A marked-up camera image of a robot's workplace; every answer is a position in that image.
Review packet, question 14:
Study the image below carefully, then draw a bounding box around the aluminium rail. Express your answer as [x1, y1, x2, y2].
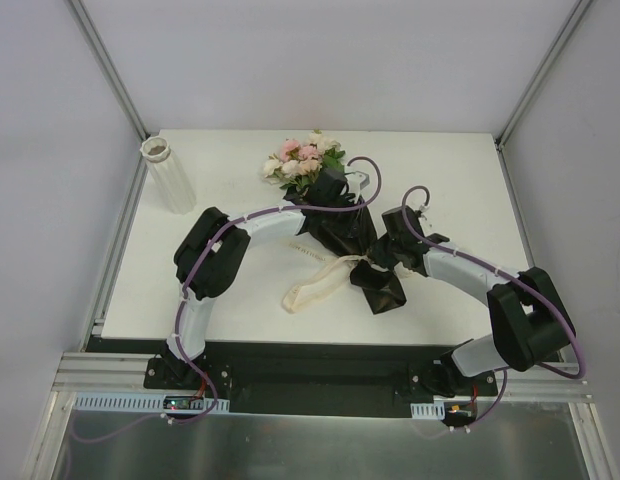
[52, 351, 164, 392]

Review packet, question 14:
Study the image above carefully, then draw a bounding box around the aluminium frame post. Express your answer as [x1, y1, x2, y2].
[494, 0, 594, 150]
[64, 0, 152, 140]

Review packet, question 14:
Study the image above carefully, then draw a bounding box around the white cable duct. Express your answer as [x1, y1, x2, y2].
[74, 392, 230, 415]
[410, 401, 446, 421]

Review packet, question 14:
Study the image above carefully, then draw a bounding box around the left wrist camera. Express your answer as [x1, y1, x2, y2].
[345, 170, 370, 194]

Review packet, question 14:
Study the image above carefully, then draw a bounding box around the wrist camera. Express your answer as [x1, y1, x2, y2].
[416, 204, 434, 236]
[345, 170, 370, 194]

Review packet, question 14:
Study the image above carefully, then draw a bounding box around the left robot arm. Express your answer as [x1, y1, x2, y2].
[160, 167, 369, 389]

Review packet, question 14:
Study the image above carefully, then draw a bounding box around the left aluminium frame post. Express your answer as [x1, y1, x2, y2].
[64, 0, 152, 140]

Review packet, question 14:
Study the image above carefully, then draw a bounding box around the right white cable duct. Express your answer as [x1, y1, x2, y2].
[410, 401, 446, 421]

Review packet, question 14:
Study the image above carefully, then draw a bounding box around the pink and white flower bouquet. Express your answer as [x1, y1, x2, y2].
[261, 129, 346, 194]

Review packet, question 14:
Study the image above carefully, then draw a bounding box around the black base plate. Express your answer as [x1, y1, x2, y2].
[87, 339, 497, 418]

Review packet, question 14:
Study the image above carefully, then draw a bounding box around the white ribbed vase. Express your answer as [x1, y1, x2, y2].
[140, 136, 196, 214]

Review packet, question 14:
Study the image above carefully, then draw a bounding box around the right aluminium frame post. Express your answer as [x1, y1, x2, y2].
[494, 0, 594, 150]

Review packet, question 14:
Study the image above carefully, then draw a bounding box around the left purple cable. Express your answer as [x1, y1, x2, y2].
[69, 156, 384, 443]

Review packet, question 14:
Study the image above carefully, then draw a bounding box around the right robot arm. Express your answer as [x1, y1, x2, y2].
[369, 207, 576, 398]

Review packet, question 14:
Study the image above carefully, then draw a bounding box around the left white cable duct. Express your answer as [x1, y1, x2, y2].
[74, 392, 230, 415]

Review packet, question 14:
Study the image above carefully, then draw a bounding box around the cream ribbon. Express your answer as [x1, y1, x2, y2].
[281, 255, 415, 314]

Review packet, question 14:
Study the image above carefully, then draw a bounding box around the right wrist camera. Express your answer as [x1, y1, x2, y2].
[416, 204, 434, 236]

